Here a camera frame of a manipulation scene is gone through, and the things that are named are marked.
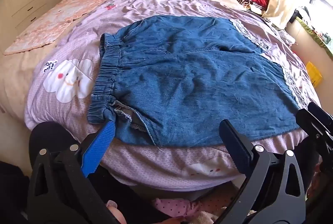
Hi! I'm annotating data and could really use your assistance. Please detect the pink dotted cloth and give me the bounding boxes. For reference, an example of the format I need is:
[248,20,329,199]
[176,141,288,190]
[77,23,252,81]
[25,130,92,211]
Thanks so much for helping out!
[153,198,209,222]

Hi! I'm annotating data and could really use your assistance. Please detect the green windowsill cloth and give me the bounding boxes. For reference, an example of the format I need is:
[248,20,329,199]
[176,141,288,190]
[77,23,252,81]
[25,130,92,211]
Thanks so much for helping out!
[297,16,333,56]

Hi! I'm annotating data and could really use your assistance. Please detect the beige bed sheet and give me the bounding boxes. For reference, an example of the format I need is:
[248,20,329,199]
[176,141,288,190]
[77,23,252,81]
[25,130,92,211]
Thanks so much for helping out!
[0,0,235,114]

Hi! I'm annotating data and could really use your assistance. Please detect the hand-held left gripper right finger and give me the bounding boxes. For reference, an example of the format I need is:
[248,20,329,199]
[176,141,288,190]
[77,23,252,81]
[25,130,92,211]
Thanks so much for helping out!
[215,119,308,224]

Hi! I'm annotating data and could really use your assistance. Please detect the person's left hand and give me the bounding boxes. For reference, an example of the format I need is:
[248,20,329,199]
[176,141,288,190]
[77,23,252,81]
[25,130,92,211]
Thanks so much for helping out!
[110,210,127,224]

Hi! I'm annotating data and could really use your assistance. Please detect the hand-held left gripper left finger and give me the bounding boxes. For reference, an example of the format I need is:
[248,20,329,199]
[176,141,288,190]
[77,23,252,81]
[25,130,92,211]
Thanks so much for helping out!
[27,121,121,224]

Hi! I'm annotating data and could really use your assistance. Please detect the clothes on windowsill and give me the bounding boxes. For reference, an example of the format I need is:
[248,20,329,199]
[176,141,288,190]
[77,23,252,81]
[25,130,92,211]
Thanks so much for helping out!
[299,6,314,22]

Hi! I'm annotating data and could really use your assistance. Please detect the yellow plastic object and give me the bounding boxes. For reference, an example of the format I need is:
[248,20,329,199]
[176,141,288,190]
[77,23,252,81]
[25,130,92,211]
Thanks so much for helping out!
[306,61,323,88]

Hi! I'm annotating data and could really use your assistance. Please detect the beige fluffy cloth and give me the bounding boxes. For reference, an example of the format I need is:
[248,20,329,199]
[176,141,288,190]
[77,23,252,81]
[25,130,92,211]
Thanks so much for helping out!
[179,210,217,224]

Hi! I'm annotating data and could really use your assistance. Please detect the blue denim pants lace trim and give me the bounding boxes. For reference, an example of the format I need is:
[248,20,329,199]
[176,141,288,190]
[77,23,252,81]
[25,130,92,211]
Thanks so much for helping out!
[87,15,310,148]

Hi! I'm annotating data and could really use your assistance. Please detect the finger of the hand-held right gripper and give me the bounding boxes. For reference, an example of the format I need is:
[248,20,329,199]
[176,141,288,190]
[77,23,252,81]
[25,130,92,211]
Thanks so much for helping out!
[295,109,333,153]
[308,102,333,123]

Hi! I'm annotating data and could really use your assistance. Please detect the purple printed quilt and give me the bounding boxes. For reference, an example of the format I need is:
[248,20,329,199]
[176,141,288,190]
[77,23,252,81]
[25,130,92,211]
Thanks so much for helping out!
[25,0,322,192]

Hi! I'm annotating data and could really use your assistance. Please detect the pink floral blanket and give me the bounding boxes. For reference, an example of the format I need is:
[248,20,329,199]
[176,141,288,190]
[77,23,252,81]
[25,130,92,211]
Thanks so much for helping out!
[4,0,128,55]

